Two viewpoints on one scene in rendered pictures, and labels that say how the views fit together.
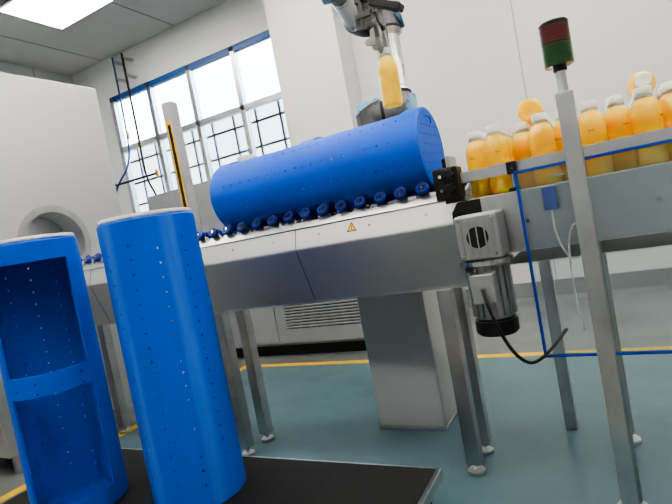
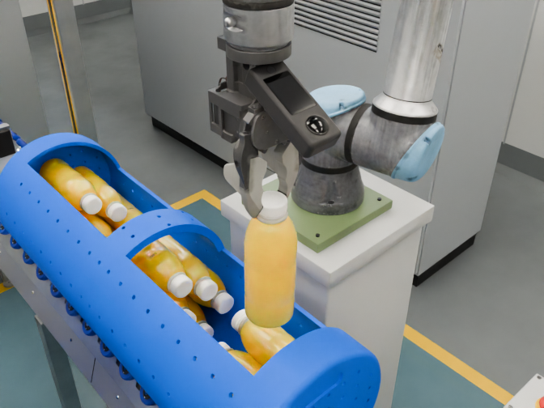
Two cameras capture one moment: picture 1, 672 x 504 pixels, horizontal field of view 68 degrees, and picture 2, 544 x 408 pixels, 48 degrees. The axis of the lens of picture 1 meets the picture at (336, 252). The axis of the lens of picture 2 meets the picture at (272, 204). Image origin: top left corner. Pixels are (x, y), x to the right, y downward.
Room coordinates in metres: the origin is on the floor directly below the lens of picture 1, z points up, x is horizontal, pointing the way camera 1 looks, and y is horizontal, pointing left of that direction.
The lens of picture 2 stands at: (1.13, -0.50, 1.88)
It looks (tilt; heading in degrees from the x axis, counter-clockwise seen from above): 35 degrees down; 20
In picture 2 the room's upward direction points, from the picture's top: straight up
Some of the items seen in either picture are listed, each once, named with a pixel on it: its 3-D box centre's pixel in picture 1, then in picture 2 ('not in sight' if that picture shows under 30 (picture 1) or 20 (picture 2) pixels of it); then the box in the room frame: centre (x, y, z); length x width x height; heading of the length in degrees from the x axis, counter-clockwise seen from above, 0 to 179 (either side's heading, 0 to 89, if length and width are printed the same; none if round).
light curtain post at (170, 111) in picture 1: (200, 261); (87, 144); (2.67, 0.72, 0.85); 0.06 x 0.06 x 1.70; 61
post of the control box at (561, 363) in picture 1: (550, 296); not in sight; (1.81, -0.74, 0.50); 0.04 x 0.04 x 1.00; 61
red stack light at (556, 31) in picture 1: (554, 35); not in sight; (1.15, -0.58, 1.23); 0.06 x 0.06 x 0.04
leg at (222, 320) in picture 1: (234, 384); (65, 388); (2.10, 0.53, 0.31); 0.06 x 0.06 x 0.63; 61
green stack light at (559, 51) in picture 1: (557, 55); not in sight; (1.15, -0.58, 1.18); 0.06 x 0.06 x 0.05
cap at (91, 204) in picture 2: not in sight; (92, 205); (2.00, 0.21, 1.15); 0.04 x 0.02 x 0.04; 151
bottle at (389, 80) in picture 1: (389, 80); (269, 264); (1.73, -0.29, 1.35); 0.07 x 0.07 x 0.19
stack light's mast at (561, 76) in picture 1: (558, 57); not in sight; (1.15, -0.58, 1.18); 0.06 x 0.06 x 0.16
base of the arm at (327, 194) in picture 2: not in sight; (328, 174); (2.18, -0.25, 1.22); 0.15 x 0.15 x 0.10
